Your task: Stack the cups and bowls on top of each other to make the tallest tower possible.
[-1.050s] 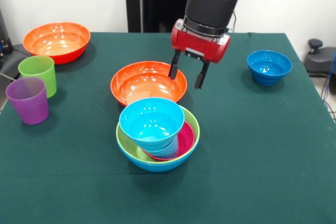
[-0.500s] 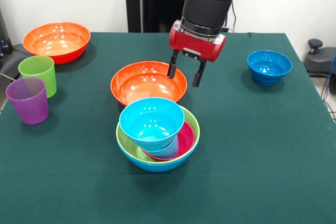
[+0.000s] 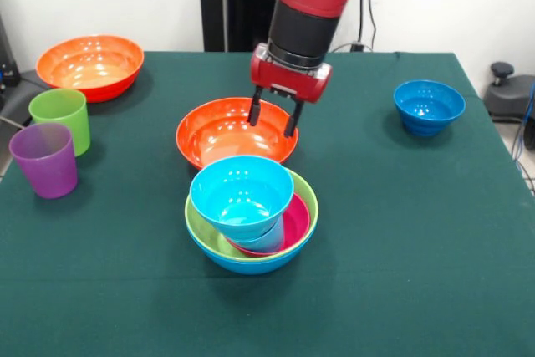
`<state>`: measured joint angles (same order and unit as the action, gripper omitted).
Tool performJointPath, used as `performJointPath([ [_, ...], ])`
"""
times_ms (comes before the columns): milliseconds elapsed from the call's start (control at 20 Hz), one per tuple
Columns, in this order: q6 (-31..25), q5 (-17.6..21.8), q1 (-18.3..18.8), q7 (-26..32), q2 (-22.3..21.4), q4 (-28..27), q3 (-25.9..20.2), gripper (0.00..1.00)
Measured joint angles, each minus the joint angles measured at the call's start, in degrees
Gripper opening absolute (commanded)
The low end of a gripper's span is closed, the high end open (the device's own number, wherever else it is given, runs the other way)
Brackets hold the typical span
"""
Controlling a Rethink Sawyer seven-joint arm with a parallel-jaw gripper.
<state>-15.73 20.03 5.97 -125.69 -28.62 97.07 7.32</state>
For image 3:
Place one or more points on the light blue cup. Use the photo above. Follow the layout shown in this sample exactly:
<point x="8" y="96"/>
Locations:
<point x="267" y="242"/>

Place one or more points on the large orange bowl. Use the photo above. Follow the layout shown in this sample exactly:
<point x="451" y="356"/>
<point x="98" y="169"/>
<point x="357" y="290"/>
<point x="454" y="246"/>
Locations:
<point x="90" y="66"/>
<point x="221" y="135"/>

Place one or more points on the green cup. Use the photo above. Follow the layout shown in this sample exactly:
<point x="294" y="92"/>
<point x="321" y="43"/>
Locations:
<point x="71" y="123"/>

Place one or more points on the grey stand foot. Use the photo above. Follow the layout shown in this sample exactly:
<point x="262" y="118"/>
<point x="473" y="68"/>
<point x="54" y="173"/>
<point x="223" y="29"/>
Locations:
<point x="514" y="93"/>
<point x="16" y="98"/>

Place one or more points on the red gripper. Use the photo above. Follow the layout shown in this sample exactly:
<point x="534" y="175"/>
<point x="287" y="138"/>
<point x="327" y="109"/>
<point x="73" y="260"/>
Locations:
<point x="288" y="81"/>

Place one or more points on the small light blue bowl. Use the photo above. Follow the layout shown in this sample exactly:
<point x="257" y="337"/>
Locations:
<point x="242" y="202"/>

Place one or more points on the small dark blue bowl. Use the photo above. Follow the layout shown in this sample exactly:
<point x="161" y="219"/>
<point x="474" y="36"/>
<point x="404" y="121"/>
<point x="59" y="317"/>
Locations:
<point x="430" y="110"/>

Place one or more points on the purple cup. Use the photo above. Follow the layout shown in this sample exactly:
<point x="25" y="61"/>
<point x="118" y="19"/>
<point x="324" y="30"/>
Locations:
<point x="46" y="169"/>

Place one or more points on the large blue bowl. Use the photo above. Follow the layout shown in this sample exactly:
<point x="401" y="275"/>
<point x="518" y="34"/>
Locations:
<point x="251" y="267"/>

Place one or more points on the dark green table cloth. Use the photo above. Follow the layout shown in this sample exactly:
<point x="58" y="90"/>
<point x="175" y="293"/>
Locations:
<point x="376" y="248"/>

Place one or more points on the large green bowl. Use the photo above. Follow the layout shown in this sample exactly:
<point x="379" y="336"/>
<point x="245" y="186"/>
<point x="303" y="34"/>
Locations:
<point x="205" y="231"/>

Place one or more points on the small pink bowl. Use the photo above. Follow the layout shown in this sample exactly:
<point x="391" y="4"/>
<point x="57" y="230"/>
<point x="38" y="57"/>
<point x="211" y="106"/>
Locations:
<point x="299" y="223"/>

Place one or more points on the black equipment box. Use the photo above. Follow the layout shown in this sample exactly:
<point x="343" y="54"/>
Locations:
<point x="6" y="60"/>

